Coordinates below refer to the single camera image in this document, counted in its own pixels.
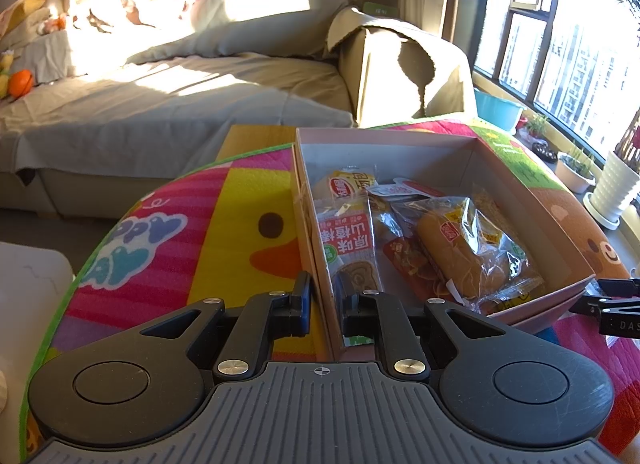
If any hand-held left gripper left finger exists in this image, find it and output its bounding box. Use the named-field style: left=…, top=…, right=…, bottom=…
left=140, top=271, right=313, bottom=381

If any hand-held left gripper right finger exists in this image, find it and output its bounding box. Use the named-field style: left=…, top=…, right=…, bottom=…
left=340, top=289, right=507, bottom=379

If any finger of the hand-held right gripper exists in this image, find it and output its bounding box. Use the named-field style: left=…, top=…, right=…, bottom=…
left=570, top=295, right=612, bottom=318
left=594, top=277, right=640, bottom=298

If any red white hawthorn packet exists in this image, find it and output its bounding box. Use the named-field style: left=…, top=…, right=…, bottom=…
left=317, top=204, right=384, bottom=348

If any red snack packet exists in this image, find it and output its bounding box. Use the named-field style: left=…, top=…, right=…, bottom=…
left=382, top=236, right=452, bottom=296

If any brown snack packet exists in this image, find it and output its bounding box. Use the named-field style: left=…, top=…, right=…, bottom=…
left=367, top=194, right=407, bottom=246

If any yellow bread packet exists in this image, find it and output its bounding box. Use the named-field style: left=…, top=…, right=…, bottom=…
left=395, top=194, right=547, bottom=313

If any round cake packet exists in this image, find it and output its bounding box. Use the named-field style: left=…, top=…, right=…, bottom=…
left=312, top=169, right=379, bottom=206

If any white red label packet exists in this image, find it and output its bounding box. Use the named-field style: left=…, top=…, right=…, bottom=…
left=367, top=179, right=447, bottom=206

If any pink cardboard box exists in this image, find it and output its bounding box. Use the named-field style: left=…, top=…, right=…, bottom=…
left=291, top=126, right=599, bottom=363

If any white ribbed plant pot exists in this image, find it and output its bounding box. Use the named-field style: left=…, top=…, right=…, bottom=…
left=584, top=149, right=640, bottom=231

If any small white potted plant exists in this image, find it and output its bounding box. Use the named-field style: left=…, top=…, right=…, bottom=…
left=555, top=144, right=599, bottom=195

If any colourful cartoon play mat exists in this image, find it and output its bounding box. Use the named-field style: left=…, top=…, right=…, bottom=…
left=20, top=116, right=640, bottom=464

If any wooden board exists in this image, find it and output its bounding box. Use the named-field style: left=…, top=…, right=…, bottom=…
left=217, top=124, right=297, bottom=163

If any small green plant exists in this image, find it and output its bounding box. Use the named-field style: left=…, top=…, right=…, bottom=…
left=522, top=114, right=552, bottom=141

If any teal plastic basin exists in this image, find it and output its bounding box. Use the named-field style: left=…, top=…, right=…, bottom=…
left=474, top=89, right=525, bottom=133

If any beige sofa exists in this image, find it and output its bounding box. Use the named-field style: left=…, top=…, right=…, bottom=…
left=0, top=0, right=479, bottom=223

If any beige armrest cloth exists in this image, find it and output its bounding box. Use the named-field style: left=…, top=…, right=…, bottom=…
left=327, top=6, right=479, bottom=128

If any dark framed window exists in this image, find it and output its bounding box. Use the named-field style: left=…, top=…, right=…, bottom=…
left=472, top=0, right=640, bottom=156

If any grey bed sheet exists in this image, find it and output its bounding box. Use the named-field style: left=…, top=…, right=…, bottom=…
left=0, top=51, right=359, bottom=176

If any grey pillow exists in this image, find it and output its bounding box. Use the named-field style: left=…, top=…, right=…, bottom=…
left=125, top=0, right=352, bottom=66

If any green label box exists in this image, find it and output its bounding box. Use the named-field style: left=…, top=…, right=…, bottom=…
left=362, top=1, right=402, bottom=18

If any orange ball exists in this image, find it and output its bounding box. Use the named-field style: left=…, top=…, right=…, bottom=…
left=8, top=70, right=35, bottom=96

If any yellow plush toy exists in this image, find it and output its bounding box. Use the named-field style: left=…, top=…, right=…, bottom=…
left=0, top=51, right=16, bottom=101

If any patterned blanket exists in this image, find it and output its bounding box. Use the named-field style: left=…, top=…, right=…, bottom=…
left=0, top=0, right=221, bottom=36

